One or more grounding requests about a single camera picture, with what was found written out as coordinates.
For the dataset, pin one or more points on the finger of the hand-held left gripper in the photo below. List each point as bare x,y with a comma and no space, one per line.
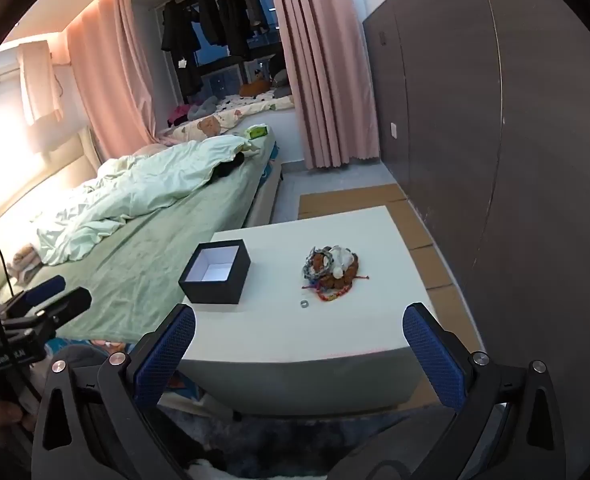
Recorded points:
42,287
60,307

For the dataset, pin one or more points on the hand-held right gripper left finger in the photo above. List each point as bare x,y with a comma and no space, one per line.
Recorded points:
167,347

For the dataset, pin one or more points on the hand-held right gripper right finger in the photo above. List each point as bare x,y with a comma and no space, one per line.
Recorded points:
432,355

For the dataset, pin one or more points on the black jewelry box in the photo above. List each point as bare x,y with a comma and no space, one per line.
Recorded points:
210,292

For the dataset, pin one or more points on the person's left hand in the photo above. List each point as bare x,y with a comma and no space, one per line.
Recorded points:
2,417

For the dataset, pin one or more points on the flattened cardboard sheet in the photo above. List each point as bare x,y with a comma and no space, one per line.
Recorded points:
415,225
432,270
455,320
345,200

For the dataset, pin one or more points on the bed with green sheet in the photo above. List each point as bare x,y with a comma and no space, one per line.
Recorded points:
135,265

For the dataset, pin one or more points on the beige padded headboard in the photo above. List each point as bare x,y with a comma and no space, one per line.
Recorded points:
30,180

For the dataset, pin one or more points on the white low table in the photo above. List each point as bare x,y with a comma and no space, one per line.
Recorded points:
275,330

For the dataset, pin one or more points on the light green duvet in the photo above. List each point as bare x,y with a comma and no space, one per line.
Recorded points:
140,185

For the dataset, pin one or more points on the black cloth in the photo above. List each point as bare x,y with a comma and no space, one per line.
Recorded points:
230,165

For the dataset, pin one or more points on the white air conditioner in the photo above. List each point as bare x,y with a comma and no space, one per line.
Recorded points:
5,67

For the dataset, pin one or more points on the pink curtain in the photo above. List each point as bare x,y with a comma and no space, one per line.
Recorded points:
320,70
112,75

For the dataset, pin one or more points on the green tissue packet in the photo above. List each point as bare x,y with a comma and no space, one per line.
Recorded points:
256,133

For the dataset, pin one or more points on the cartoon printed blanket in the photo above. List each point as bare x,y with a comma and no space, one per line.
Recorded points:
255,105

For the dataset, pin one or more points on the orange plush toy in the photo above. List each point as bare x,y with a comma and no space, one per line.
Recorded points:
254,88

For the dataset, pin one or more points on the clear storage bins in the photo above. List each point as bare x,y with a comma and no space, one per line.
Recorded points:
222,80

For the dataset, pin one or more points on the row of hanging dark clothes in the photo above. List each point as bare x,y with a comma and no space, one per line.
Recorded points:
215,20

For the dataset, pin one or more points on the white wall socket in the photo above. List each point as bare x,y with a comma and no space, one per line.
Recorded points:
394,130

